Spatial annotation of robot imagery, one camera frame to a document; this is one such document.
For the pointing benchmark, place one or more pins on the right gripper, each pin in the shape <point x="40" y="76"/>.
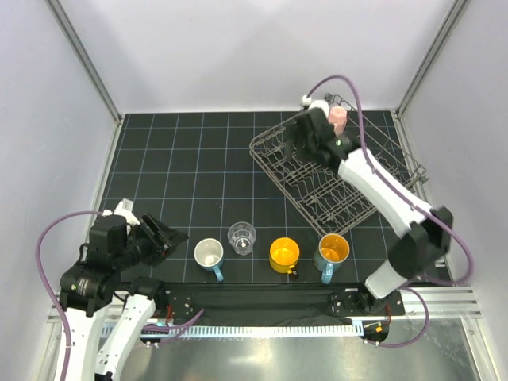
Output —
<point x="294" y="136"/>

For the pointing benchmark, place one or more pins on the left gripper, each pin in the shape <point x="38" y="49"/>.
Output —
<point x="162" y="241"/>

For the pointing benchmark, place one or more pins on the pink faceted mug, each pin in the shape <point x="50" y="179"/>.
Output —
<point x="338" y="116"/>

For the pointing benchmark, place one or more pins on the blue floral mug white inside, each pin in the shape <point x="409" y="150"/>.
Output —
<point x="208" y="254"/>

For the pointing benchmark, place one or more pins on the blue mug orange inside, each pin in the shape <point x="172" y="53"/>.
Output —
<point x="332" y="251"/>

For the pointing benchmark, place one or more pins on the yellow mug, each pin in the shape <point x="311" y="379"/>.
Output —
<point x="284" y="255"/>

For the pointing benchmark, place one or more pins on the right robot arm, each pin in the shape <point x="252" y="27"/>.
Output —
<point x="424" y="233"/>

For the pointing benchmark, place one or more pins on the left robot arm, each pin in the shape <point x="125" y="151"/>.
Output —
<point x="117" y="241"/>

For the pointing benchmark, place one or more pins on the black grid cutting mat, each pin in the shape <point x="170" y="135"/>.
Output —
<point x="195" y="173"/>

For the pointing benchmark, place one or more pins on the clear drinking glass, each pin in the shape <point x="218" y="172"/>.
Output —
<point x="242" y="237"/>

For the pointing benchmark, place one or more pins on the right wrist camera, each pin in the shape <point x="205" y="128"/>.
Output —
<point x="308" y="103"/>

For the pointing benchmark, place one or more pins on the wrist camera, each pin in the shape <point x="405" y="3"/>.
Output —
<point x="125" y="209"/>
<point x="308" y="103"/>

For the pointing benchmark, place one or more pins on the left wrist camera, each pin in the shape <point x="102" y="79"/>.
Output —
<point x="125" y="209"/>

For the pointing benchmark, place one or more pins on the grey wire dish rack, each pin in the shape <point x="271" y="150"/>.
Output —
<point x="335" y="200"/>

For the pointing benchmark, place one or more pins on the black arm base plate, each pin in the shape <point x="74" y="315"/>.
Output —
<point x="278" y="304"/>

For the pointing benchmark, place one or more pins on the white slotted cable duct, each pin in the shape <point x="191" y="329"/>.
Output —
<point x="222" y="332"/>

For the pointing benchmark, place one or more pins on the right aluminium frame post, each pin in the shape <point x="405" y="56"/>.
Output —
<point x="438" y="43"/>

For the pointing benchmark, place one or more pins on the aluminium frame post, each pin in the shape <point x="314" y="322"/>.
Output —
<point x="77" y="46"/>
<point x="438" y="43"/>

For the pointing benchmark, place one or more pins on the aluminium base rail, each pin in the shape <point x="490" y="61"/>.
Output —
<point x="441" y="302"/>

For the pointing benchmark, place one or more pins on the left aluminium frame post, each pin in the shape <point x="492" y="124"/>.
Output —
<point x="77" y="46"/>

